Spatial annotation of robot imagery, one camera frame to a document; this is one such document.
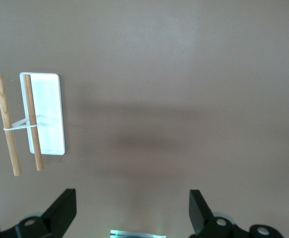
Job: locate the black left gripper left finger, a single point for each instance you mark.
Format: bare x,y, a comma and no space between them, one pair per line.
57,213

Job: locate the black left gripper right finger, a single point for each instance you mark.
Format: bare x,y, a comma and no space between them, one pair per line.
201,215

